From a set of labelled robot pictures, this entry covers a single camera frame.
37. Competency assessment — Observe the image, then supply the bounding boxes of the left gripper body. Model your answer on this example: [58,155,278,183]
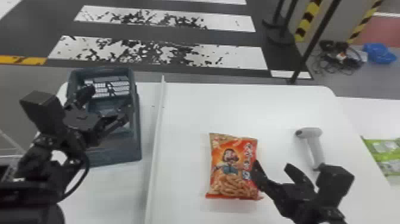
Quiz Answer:
[63,105,106,148]

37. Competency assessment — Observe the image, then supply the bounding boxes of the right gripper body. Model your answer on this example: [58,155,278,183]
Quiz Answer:
[271,183,326,224]

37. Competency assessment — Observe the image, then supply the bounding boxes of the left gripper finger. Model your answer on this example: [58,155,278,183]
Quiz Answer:
[72,85,96,109]
[98,107,131,134]

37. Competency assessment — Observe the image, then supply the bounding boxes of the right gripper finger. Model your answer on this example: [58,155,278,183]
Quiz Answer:
[251,160,283,205]
[283,163,315,195]

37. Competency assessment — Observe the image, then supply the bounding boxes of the orange snack packet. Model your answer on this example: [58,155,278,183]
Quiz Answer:
[205,132,264,201]

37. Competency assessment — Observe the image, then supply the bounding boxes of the hand scanner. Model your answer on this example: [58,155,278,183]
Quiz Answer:
[294,126,326,172]

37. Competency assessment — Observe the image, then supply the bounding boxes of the blue basket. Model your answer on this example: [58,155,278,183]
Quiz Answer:
[65,67,143,169]

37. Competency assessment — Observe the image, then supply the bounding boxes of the green snack packet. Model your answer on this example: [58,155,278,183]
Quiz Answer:
[360,135,400,178]

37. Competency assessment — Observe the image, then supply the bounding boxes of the blue bag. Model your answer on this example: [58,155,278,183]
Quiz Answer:
[362,42,398,65]

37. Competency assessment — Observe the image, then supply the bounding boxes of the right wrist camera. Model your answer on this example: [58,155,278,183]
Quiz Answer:
[315,163,356,210]

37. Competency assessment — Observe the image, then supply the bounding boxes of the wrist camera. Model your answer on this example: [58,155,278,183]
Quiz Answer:
[315,163,356,210]
[18,90,67,136]

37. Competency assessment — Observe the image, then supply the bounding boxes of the black cable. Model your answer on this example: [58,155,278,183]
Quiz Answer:
[59,149,91,201]

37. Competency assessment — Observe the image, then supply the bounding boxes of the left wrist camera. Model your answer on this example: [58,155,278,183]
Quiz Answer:
[18,90,67,136]

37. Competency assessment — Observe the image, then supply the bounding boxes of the black floor cables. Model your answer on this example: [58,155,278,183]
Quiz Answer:
[311,39,365,76]

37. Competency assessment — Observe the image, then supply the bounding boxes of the yellow black striped post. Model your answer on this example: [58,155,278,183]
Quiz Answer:
[346,0,385,45]
[293,0,323,43]

